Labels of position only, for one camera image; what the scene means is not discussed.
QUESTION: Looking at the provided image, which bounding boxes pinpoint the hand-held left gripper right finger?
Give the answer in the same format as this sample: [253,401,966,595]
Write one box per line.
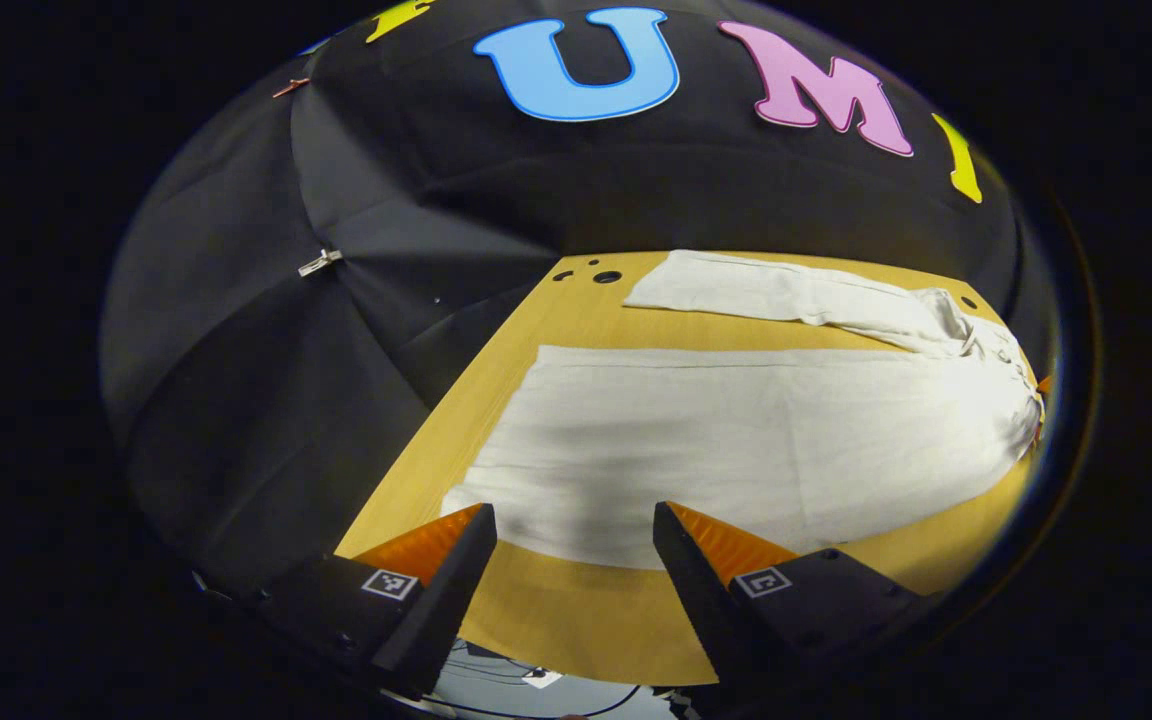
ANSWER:
[653,501,927,706]

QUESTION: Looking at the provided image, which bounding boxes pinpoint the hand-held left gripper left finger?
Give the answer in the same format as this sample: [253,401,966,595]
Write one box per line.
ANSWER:
[256,503,499,701]

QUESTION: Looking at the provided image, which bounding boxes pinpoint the white jeans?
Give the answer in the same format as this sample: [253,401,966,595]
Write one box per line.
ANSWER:
[439,249,1045,573]

